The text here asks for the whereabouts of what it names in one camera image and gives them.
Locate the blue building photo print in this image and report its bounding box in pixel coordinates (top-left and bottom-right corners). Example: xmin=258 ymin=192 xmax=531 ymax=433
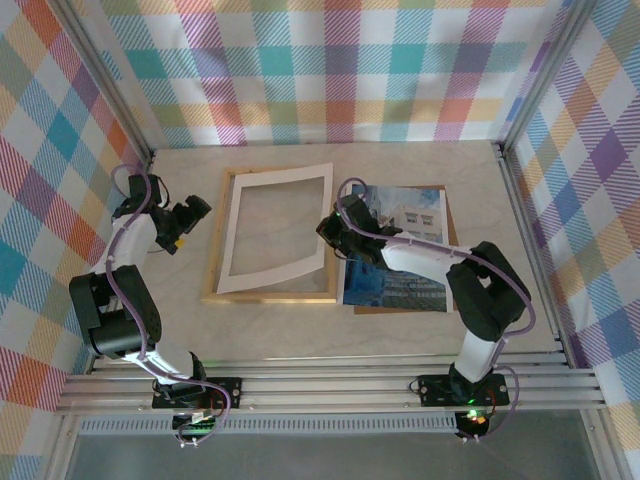
xmin=338 ymin=183 xmax=455 ymax=314

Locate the brown frame backing board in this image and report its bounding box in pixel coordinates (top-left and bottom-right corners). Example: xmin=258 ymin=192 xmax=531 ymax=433
xmin=349 ymin=183 xmax=459 ymax=317

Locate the white mat board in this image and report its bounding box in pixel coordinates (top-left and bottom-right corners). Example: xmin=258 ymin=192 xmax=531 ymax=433
xmin=215 ymin=161 xmax=335 ymax=296

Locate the light wooden picture frame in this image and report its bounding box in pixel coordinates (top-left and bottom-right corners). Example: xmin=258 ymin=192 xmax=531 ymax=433
xmin=201 ymin=169 xmax=337 ymax=305

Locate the wide aluminium base beam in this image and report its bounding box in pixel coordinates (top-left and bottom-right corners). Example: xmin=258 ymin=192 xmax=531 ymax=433
xmin=54 ymin=372 xmax=609 ymax=416

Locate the aluminium lower strut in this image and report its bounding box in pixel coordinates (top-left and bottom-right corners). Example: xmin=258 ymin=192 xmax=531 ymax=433
xmin=45 ymin=414 xmax=84 ymax=480
xmin=582 ymin=412 xmax=626 ymax=480

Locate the aluminium side rail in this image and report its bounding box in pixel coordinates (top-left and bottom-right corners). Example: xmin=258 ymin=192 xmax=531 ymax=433
xmin=85 ymin=147 xmax=159 ymax=375
xmin=492 ymin=142 xmax=574 ymax=369

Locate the aluminium corner post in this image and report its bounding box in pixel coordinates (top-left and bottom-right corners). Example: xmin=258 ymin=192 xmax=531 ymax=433
xmin=49 ymin=0 xmax=156 ymax=166
xmin=497 ymin=0 xmax=601 ymax=159

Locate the aluminium table edge rail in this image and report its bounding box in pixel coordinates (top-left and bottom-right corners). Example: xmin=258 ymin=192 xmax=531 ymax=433
xmin=89 ymin=353 xmax=571 ymax=374

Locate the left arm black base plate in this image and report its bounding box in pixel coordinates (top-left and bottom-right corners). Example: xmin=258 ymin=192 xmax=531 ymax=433
xmin=151 ymin=375 xmax=245 ymax=410

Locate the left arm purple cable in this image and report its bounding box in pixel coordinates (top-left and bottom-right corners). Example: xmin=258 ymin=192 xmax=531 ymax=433
xmin=110 ymin=163 xmax=236 ymax=449

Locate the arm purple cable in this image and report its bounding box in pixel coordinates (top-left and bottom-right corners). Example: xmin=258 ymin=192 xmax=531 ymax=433
xmin=110 ymin=163 xmax=236 ymax=449
xmin=335 ymin=176 xmax=536 ymax=446

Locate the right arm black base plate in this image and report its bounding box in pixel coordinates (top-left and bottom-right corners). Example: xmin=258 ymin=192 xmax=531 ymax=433
xmin=418 ymin=373 xmax=511 ymax=407

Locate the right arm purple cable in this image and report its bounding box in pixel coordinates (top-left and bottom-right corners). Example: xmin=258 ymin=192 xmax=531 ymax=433
xmin=335 ymin=176 xmax=536 ymax=446

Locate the grey slotted cable duct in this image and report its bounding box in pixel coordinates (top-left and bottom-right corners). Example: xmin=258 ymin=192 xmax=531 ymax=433
xmin=79 ymin=418 xmax=459 ymax=436

